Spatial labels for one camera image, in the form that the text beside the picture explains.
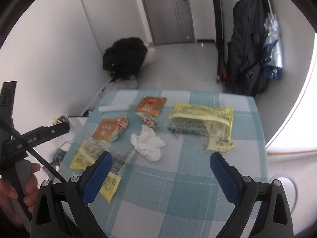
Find large yellow plastic wrapper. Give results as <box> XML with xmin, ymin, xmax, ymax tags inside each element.
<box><xmin>167</xmin><ymin>102</ymin><xmax>235</xmax><ymax>152</ymax></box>

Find brown snack sachet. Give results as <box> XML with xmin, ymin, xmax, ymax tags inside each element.
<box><xmin>92</xmin><ymin>115</ymin><xmax>128</xmax><ymax>142</ymax></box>

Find person's left hand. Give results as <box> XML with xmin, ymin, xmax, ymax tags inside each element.
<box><xmin>0</xmin><ymin>162</ymin><xmax>41</xmax><ymax>226</ymax></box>

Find grey door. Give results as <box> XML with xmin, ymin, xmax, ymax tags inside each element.
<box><xmin>142</xmin><ymin>0</ymin><xmax>195</xmax><ymax>45</ymax></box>

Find red white wrapper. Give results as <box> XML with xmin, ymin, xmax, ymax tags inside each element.
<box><xmin>137</xmin><ymin>113</ymin><xmax>158</xmax><ymax>127</ymax></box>

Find white foam sheet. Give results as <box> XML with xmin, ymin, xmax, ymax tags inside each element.
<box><xmin>98</xmin><ymin>104</ymin><xmax>132</xmax><ymax>113</ymax></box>

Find teal checked tablecloth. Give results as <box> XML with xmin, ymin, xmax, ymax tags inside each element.
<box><xmin>58</xmin><ymin>89</ymin><xmax>269</xmax><ymax>238</ymax></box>

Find black hanging backpack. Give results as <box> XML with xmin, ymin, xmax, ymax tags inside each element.
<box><xmin>226</xmin><ymin>0</ymin><xmax>269</xmax><ymax>97</ymax></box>

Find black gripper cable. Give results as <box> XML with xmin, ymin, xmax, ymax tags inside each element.
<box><xmin>0</xmin><ymin>118</ymin><xmax>66</xmax><ymax>183</ymax></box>

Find small yellow plastic wrapper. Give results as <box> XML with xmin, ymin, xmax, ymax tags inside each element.
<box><xmin>70</xmin><ymin>140</ymin><xmax>133</xmax><ymax>206</ymax></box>

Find white tissue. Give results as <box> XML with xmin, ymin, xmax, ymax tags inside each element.
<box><xmin>130</xmin><ymin>125</ymin><xmax>165</xmax><ymax>162</ymax></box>

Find silver blue folded umbrella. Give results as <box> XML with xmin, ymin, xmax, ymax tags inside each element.
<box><xmin>261</xmin><ymin>0</ymin><xmax>283</xmax><ymax>80</ymax></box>

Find brown sachet with red heart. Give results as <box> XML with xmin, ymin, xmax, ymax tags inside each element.
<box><xmin>134</xmin><ymin>96</ymin><xmax>167</xmax><ymax>117</ymax></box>

